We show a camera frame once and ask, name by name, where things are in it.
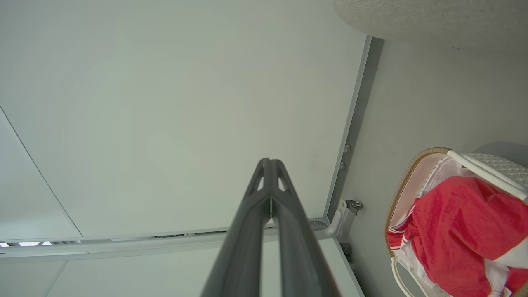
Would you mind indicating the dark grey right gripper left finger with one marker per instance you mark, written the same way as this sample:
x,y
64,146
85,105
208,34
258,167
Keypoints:
x,y
241,247

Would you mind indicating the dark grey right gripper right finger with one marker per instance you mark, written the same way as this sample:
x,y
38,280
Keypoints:
x,y
299,255

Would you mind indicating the red garment with white trim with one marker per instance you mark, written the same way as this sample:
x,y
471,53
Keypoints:
x,y
458,227

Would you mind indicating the grey fabric sofa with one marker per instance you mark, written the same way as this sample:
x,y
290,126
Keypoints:
x,y
412,16

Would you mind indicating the small grey caster wheel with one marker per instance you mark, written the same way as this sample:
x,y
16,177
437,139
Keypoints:
x,y
354,205

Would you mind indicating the pale pink basket liner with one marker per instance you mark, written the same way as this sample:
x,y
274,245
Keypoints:
x,y
412,189

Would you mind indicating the grey wheeled partition frame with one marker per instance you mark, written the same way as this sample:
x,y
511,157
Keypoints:
x,y
123,245

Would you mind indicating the grey partition base rail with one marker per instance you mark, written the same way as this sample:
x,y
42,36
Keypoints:
x,y
358,107

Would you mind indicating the wicker laundry basket white frame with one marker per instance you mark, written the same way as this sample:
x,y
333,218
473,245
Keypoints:
x,y
503,166

